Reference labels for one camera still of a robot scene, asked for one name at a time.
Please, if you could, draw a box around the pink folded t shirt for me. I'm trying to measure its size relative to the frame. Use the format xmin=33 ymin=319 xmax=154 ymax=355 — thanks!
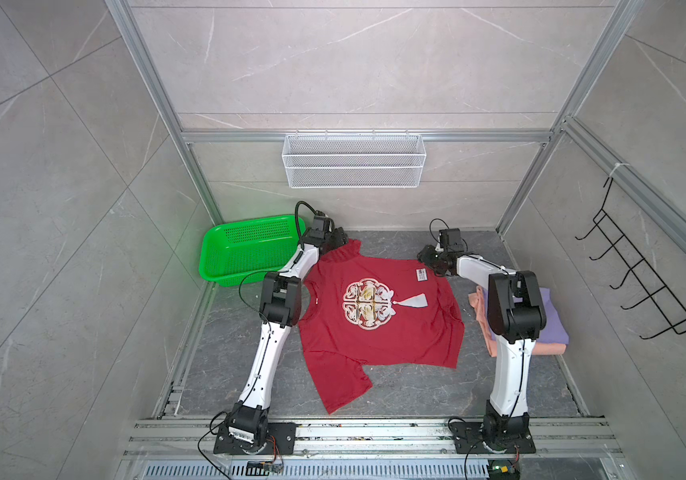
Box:
xmin=468 ymin=286 xmax=568 ymax=358

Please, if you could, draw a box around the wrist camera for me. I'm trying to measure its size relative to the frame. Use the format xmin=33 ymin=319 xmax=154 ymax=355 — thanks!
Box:
xmin=308 ymin=213 xmax=335 ymax=238
xmin=438 ymin=228 xmax=467 ymax=253

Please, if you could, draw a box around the purple folded t shirt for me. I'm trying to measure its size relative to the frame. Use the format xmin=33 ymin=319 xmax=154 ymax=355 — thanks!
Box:
xmin=538 ymin=287 xmax=569 ymax=346

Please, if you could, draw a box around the left black corrugated cable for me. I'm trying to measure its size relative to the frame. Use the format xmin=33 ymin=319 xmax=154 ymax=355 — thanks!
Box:
xmin=293 ymin=200 xmax=320 ymax=241

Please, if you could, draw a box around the red t shirt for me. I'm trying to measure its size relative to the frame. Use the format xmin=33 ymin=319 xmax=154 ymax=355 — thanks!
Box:
xmin=298 ymin=240 xmax=465 ymax=413

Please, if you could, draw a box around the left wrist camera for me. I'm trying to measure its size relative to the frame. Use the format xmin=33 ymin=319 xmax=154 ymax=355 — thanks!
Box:
xmin=308 ymin=213 xmax=335 ymax=238

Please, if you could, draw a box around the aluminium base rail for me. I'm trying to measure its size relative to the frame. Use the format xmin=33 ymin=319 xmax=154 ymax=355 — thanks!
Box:
xmin=114 ymin=417 xmax=634 ymax=479

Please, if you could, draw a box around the black wire hook rack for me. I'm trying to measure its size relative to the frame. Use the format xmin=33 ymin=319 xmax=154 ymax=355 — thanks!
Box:
xmin=574 ymin=178 xmax=686 ymax=341

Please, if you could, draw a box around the green plastic basket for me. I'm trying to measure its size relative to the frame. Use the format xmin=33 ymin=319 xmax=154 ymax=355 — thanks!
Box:
xmin=199 ymin=215 xmax=299 ymax=287

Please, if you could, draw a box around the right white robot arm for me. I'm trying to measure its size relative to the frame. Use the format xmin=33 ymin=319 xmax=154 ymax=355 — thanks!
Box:
xmin=417 ymin=245 xmax=547 ymax=454

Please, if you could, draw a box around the white wire mesh basket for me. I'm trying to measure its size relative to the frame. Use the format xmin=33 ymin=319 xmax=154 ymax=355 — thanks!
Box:
xmin=281 ymin=133 xmax=427 ymax=189

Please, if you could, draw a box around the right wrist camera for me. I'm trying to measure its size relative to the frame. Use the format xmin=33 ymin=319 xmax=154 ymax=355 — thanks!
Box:
xmin=438 ymin=228 xmax=467 ymax=253

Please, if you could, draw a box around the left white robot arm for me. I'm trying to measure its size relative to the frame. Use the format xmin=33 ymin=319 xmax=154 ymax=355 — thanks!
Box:
xmin=217 ymin=226 xmax=348 ymax=453

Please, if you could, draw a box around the small green circuit board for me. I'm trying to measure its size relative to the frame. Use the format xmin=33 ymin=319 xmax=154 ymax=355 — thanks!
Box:
xmin=488 ymin=459 xmax=520 ymax=480

